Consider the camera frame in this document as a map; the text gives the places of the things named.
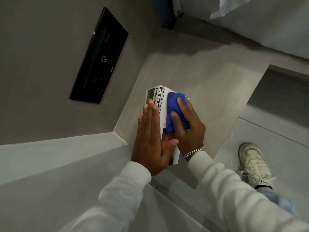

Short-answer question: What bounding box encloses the person's left hand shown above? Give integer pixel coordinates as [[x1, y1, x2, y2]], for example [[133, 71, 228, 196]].
[[131, 99, 179, 177]]

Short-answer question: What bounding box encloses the person's right hand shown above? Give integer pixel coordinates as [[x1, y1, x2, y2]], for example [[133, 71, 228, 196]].
[[170, 97, 206, 157]]

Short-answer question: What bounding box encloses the white spiral-bound calendar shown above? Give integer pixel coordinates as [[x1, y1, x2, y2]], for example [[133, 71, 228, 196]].
[[144, 85, 192, 167]]

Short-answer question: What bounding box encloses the blue cleaning cloth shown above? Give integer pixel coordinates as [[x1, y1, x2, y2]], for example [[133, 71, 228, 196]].
[[165, 92, 191, 134]]

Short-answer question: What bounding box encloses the person's left forearm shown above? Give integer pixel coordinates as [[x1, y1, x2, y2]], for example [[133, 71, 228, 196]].
[[59, 161, 152, 232]]

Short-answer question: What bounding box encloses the person's right forearm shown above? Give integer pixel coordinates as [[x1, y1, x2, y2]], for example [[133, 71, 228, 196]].
[[187, 150, 309, 232]]

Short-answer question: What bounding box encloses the white sneaker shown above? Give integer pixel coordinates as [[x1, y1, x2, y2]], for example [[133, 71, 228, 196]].
[[236, 142, 276, 189]]

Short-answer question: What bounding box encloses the light blue jeans leg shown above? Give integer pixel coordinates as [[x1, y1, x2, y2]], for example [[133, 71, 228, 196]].
[[256, 185, 301, 218]]

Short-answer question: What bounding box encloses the white bed linen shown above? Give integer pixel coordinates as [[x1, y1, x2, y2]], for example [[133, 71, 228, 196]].
[[210, 0, 309, 60]]

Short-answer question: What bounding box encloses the silver chain bracelet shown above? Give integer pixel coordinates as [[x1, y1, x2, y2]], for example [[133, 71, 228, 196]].
[[182, 146, 205, 159]]

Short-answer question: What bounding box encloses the black wall control panel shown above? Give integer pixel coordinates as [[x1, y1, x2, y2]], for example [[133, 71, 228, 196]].
[[70, 7, 129, 104]]

